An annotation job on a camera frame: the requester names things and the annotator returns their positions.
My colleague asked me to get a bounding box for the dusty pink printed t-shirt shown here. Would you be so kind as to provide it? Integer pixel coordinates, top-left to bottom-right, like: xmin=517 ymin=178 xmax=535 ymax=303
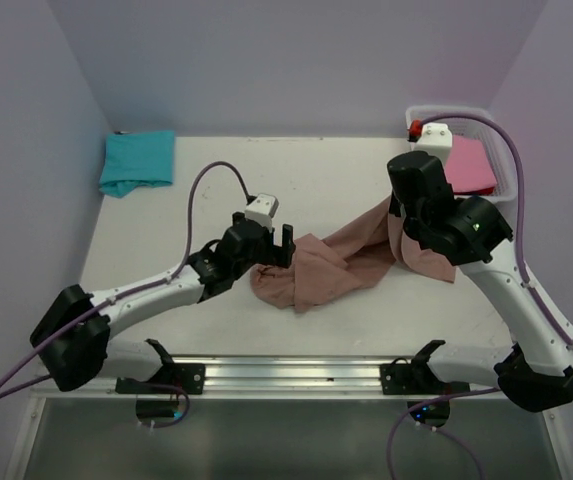
xmin=250 ymin=198 xmax=456 ymax=313

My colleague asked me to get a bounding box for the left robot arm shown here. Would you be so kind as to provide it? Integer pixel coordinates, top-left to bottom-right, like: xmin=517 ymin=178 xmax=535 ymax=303
xmin=30 ymin=212 xmax=295 ymax=394

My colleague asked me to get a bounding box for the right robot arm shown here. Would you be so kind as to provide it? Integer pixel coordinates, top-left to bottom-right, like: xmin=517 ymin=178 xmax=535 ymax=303
xmin=387 ymin=151 xmax=573 ymax=412

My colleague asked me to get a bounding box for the folded pink t-shirt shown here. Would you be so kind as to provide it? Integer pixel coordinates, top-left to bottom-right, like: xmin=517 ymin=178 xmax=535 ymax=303
xmin=445 ymin=135 xmax=497 ymax=189

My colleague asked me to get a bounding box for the red t-shirt in basket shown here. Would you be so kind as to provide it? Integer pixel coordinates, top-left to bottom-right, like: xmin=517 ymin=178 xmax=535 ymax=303
xmin=453 ymin=186 xmax=495 ymax=196

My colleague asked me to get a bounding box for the white plastic basket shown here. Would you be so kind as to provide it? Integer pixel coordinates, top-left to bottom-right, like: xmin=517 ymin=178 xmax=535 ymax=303
xmin=405 ymin=105 xmax=517 ymax=203

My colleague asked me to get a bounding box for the folded teal t-shirt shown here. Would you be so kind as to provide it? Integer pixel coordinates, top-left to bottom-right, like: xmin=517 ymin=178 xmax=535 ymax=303
xmin=99 ymin=130 xmax=175 ymax=198

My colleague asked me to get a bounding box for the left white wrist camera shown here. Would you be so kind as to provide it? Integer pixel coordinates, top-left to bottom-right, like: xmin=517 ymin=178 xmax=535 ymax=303
xmin=244 ymin=193 xmax=279 ymax=231

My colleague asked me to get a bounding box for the aluminium mounting rail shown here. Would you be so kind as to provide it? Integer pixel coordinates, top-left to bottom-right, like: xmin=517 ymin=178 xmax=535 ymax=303
xmin=30 ymin=345 xmax=513 ymax=399

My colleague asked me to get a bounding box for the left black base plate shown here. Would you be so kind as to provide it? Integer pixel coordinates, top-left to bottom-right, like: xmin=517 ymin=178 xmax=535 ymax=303
xmin=115 ymin=363 xmax=206 ymax=395

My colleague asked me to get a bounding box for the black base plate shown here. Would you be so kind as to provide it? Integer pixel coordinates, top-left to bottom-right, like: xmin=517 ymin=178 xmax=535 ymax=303
xmin=379 ymin=363 xmax=470 ymax=396
xmin=115 ymin=363 xmax=206 ymax=395

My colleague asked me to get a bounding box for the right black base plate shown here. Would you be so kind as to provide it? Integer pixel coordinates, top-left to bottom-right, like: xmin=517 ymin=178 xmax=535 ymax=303
xmin=379 ymin=363 xmax=470 ymax=396

